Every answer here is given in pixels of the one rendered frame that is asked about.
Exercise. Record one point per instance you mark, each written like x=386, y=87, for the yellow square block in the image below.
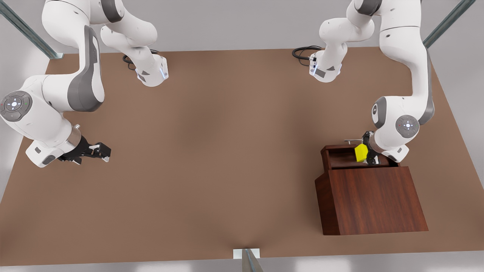
x=361, y=152

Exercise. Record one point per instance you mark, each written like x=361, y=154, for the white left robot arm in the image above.
x=401, y=56

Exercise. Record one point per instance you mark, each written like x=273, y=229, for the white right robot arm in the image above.
x=45, y=94

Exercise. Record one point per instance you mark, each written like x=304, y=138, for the dark wooden cabinet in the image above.
x=374, y=200

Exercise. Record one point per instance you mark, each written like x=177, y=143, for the silver frame post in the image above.
x=448, y=20
x=247, y=260
x=26, y=28

